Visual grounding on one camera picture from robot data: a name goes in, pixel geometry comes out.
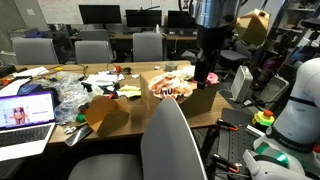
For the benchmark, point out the small brown paper box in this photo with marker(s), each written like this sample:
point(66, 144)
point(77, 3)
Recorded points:
point(106, 115)

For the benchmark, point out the large cardboard box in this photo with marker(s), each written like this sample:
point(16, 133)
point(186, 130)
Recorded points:
point(199, 102)

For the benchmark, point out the right black monitor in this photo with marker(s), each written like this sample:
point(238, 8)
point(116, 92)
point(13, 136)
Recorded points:
point(177, 19)

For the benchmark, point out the brown paper lamp shade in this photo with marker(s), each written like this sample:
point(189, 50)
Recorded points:
point(253, 26)

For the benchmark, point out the yellow cloth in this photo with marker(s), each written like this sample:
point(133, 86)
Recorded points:
point(130, 91)

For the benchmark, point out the peach printed t-shirt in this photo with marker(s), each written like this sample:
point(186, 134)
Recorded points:
point(170, 85)

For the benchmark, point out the grey tape roll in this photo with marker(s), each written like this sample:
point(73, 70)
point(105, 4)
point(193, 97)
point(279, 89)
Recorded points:
point(170, 66)

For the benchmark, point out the white space heater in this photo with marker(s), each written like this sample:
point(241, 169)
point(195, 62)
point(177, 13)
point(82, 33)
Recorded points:
point(241, 84)

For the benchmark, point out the open silver laptop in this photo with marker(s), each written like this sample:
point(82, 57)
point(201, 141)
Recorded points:
point(26, 124)

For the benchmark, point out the crumpled clear plastic bag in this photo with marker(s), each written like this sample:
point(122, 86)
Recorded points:
point(69, 92)

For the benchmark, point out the grey foreground chair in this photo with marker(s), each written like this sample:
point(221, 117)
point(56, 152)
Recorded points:
point(168, 152)

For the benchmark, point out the orange handled clamp upper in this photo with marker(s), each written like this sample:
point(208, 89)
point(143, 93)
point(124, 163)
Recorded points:
point(227, 125)

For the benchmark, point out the white green cloth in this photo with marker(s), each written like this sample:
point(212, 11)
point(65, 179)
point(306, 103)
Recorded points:
point(186, 73)

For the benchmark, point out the grey chair middle left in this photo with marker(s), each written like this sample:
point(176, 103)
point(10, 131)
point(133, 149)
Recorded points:
point(93, 52)

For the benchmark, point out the middle black monitor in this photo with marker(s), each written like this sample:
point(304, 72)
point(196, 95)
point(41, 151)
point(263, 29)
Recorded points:
point(140, 18)

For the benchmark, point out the grey chair middle right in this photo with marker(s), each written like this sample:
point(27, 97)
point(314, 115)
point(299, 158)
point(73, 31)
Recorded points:
point(147, 46)

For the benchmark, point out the white papers stack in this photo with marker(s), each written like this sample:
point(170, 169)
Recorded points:
point(103, 79)

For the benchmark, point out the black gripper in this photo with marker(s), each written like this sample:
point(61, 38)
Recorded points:
point(203, 67)

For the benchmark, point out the orange handled clamp lower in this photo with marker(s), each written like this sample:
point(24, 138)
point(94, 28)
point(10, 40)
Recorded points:
point(224, 164)

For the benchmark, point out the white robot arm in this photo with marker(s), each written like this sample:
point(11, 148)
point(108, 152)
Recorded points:
point(286, 150)

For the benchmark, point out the grey chair far left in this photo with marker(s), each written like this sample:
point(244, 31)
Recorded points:
point(34, 51)

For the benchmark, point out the pink cloth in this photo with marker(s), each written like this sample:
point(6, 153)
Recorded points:
point(212, 78)

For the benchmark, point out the orange handled clamp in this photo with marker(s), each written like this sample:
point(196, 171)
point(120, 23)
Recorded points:
point(224, 164)
point(227, 125)

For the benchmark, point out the yellow emergency stop button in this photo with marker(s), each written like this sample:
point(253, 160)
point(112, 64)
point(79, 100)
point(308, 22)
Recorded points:
point(264, 118)

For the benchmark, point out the left black monitor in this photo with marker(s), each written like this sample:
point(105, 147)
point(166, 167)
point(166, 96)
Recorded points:
point(100, 14)

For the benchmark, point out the black monitor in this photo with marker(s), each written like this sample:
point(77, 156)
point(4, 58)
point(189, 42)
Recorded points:
point(100, 14)
point(140, 18)
point(177, 19)

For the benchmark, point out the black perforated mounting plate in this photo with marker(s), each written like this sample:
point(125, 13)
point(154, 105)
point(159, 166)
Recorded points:
point(232, 144)

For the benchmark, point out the dark office chair right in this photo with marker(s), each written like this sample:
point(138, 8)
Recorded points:
point(237, 52)

